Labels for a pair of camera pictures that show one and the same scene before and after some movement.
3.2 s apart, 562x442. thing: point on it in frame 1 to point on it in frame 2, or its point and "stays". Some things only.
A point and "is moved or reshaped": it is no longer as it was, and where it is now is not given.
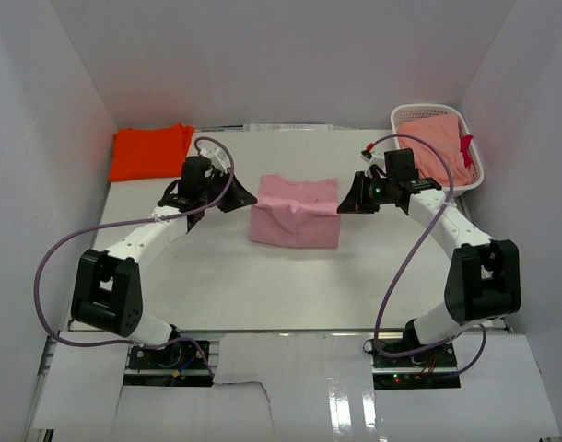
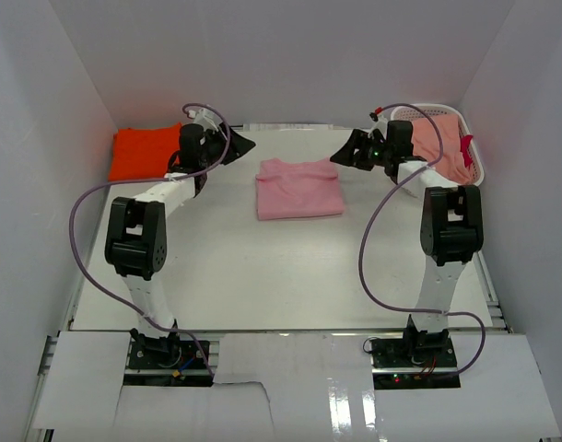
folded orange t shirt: x=144 y=153 stays
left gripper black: x=239 y=197 to x=238 y=145
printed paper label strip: x=288 y=127 stays
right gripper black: x=357 y=203 to x=358 y=141
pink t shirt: x=296 y=213 is moved or reshaped
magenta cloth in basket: x=465 y=141 stays
